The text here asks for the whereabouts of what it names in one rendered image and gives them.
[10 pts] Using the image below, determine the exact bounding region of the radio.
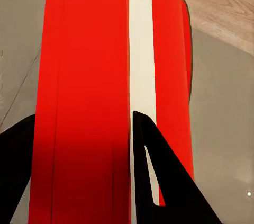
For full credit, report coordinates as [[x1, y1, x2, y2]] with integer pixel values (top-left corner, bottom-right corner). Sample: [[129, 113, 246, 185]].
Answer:
[[28, 0, 194, 224]]

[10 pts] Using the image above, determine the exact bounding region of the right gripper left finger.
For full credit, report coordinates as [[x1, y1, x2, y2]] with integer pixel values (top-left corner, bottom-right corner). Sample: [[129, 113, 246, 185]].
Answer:
[[0, 114, 35, 224]]

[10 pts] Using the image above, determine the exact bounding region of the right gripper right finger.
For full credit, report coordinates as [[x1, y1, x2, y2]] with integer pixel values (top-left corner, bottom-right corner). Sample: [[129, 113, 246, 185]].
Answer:
[[132, 111, 222, 224]]

